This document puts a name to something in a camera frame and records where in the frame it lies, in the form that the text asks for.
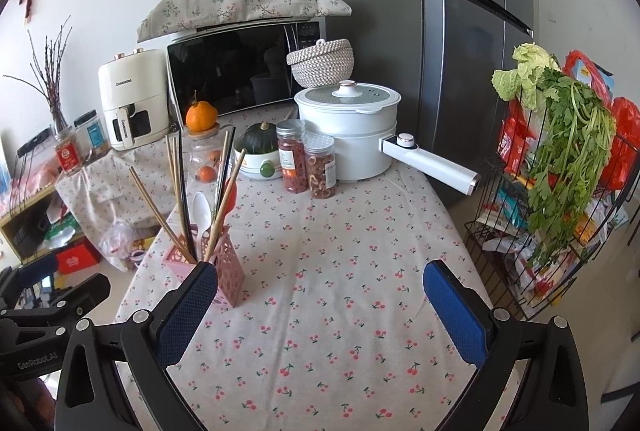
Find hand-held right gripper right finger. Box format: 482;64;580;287
422;259;591;431

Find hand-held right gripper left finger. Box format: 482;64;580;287
54;261;219;431

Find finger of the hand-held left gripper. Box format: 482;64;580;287
0;273;112;337
0;255;60;299

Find pink perforated utensil holder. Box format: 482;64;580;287
165;225;246;308

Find light wooden chopstick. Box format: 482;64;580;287
205;149;248;263
171;135;193;258
128;166;198;263
166;135;190;258

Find white plastic spoon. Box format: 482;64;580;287
192;191;212;244

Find red plastic spoon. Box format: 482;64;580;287
220;176;240;219

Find dark brown chopstick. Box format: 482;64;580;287
176;134;197;260

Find red cardboard box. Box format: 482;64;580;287
55;241;101;274

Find wooden shelf unit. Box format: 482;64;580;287
0;188;62;262

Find clear plastic bag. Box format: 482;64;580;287
97;221;138;272

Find floral side table cloth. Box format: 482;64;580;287
55;144;191;272

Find red label glass jar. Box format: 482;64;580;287
52;128;83;177

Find blue label clear jar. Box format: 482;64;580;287
74;110;110;159

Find glass jar with cork lid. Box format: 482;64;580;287
187;124;236;184

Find white bowl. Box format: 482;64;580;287
234;146;283;182

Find clear jar of red berries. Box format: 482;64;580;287
276;120;310;194

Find dried branches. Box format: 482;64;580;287
2;15;74;132

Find clear jar of dried slices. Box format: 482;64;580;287
304;134;338;200

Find dark green pumpkin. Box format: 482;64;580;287
242;121;280;155

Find orange with leaf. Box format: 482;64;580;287
185;90;219;132

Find bunch of leafy greens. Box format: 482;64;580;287
520;66;618;282

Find white electric cooking pot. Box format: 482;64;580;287
294;80;482;197

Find white air fryer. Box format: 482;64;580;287
97;47;173;152

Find napa cabbage leaf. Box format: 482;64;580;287
491;42;563;112

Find red plastic bag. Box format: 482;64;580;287
607;97;640;189

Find microwave oven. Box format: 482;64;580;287
166;18;328;132

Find woven basket with lid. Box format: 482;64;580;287
286;38;356;89

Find grey refrigerator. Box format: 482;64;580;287
318;0;536;212

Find floral cloth cover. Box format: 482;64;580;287
136;0;353;44

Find black wire rack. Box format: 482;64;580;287
462;131;631;319

